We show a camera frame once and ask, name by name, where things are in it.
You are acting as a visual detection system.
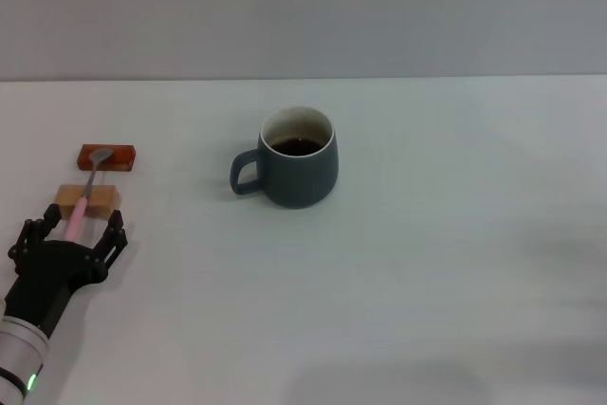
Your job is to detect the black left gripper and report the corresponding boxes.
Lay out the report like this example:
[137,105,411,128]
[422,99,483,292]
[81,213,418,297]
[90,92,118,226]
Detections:
[2,203,130,335]

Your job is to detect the pink handled metal spoon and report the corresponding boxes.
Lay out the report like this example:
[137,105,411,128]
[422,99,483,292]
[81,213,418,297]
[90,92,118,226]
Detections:
[64,147,114,244]

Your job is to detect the dark grey ceramic cup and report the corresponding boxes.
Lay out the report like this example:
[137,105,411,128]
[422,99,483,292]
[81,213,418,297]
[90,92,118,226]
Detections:
[230,104,340,210]

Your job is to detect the light tan wooden block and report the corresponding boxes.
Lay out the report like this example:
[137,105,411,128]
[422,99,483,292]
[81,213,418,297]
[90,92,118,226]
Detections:
[54,183,121,220]

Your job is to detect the reddish brown wooden block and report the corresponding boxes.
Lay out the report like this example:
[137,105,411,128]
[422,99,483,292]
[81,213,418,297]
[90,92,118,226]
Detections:
[76,143,138,174]

